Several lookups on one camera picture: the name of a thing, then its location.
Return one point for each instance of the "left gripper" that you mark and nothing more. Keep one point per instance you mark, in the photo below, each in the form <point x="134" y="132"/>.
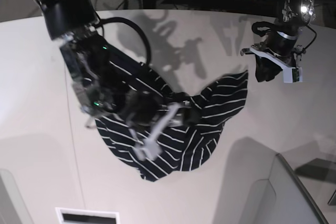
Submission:
<point x="266" y="70"/>

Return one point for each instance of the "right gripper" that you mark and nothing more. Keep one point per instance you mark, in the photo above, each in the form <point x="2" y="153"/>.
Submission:
<point x="144" y="109"/>

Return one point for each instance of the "navy white striped t-shirt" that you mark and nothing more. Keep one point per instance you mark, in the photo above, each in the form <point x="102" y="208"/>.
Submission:
<point x="184" y="148"/>

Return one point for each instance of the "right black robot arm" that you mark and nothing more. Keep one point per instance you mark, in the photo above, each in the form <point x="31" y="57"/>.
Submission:
<point x="103" y="78"/>

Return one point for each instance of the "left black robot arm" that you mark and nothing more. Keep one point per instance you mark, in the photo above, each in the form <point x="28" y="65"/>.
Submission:
<point x="279" y="52"/>

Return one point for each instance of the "white slotted panel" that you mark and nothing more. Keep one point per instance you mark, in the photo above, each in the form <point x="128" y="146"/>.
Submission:
<point x="69" y="215"/>

